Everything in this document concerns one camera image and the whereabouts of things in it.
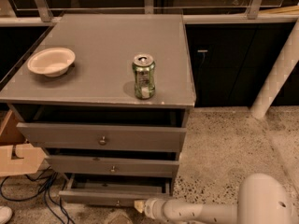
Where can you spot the brown cardboard piece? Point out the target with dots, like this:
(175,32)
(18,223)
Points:
(21,160)

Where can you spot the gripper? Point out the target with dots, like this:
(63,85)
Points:
(152,204)

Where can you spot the grey top drawer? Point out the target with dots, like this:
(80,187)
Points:
(108,128)

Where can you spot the grey drawer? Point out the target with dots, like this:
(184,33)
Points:
(113,162)
(108,128)
(114,190)

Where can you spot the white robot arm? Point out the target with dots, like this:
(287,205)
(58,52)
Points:
(261,200)

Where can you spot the grey middle drawer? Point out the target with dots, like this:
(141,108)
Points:
(113,162)

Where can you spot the white diagonal pillar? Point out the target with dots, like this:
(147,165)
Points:
(281,70)

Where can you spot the grey drawer cabinet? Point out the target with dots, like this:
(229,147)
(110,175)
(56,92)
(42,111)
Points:
(102,74)

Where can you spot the grey bottom drawer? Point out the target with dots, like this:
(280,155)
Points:
(114,190)

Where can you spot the green soda can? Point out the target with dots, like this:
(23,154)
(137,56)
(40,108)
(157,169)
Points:
(143,68)

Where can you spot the white shoe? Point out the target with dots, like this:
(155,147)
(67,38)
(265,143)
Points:
(5,214)

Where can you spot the wooden panel at left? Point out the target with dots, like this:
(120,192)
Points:
(9,134)

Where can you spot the white paper bowl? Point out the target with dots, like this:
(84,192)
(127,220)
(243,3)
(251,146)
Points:
(51,62)

